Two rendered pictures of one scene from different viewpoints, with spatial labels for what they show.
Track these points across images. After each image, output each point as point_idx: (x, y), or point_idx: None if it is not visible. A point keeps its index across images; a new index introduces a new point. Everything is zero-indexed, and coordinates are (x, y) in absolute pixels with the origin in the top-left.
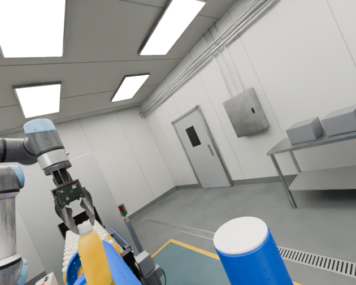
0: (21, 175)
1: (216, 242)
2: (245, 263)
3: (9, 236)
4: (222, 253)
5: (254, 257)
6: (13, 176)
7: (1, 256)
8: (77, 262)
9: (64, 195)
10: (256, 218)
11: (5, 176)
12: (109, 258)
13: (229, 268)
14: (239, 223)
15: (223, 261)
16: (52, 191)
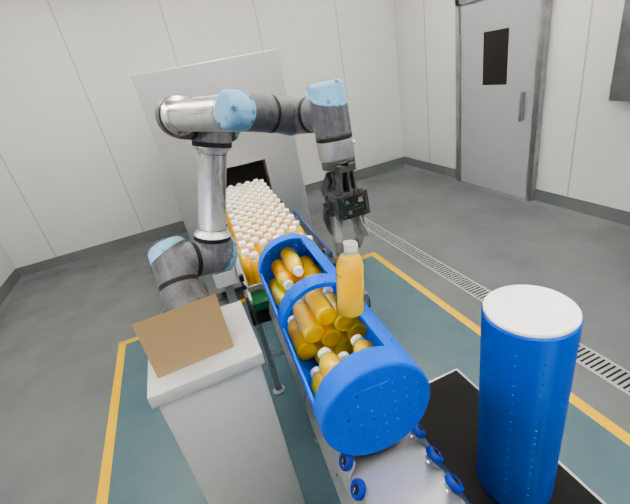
0: None
1: (487, 306)
2: (521, 348)
3: (222, 206)
4: (493, 324)
5: (540, 347)
6: None
7: (215, 228)
8: (272, 254)
9: (347, 208)
10: (569, 299)
11: None
12: (333, 273)
13: (493, 344)
14: (535, 295)
15: (488, 332)
16: (336, 200)
